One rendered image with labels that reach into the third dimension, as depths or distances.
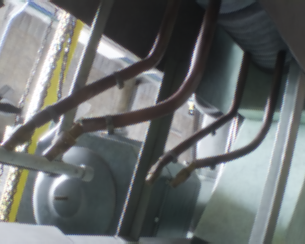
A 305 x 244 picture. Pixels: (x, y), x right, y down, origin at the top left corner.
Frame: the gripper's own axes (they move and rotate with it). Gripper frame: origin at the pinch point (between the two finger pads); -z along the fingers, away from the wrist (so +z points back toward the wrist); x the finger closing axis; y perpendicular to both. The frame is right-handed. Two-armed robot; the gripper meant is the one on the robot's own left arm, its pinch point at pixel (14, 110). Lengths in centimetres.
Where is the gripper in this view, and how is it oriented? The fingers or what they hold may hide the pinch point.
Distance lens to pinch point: 103.7
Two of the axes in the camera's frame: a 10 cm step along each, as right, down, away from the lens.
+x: 0.6, -1.0, -9.9
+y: 2.8, -9.5, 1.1
